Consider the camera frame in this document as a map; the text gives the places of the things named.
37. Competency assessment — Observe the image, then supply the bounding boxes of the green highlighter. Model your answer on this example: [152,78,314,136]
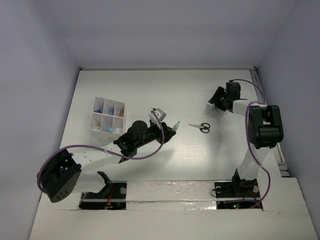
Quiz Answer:
[172,121,180,132]

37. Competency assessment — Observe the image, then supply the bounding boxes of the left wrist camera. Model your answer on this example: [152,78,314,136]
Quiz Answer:
[149,108,167,124]

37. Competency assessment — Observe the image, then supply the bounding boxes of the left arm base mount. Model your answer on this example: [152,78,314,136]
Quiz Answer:
[78,171,127,210]

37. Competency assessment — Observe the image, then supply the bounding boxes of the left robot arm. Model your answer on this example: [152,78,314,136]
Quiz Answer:
[36,118,179,203]

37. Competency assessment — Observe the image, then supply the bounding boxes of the black handled scissors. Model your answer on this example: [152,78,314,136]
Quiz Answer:
[188,122,211,134]

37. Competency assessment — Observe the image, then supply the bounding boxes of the white divided organizer tray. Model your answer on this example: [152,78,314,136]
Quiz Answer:
[89,96,127,142]

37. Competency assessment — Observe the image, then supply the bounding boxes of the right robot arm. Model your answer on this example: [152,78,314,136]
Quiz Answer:
[208,79,284,196]

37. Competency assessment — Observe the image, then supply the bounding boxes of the aluminium side rail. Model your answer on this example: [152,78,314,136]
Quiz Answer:
[249,68,290,176]

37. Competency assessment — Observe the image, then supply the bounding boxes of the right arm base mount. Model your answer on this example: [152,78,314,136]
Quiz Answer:
[210,169,263,210]

